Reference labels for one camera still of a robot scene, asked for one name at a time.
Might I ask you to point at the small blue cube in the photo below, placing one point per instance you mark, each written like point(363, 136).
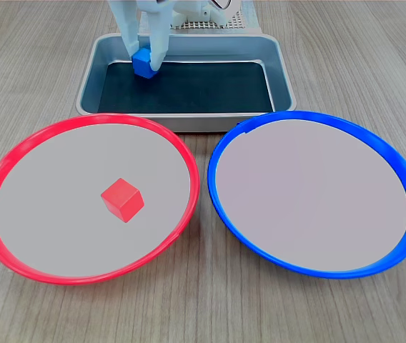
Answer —
point(141, 64)

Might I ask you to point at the small red cube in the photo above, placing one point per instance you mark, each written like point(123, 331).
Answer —
point(121, 200)

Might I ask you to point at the black tray mat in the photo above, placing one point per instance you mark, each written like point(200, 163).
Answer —
point(196, 89)

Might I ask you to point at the steel tray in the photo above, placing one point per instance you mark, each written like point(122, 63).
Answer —
point(281, 82)

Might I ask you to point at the red-rimmed white round plate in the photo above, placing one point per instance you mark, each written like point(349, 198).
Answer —
point(63, 200)

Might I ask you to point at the blue-rimmed white round plate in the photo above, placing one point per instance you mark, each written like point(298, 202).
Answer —
point(310, 196)

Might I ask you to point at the pale perforated base plate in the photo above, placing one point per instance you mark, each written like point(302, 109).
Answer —
point(240, 23)

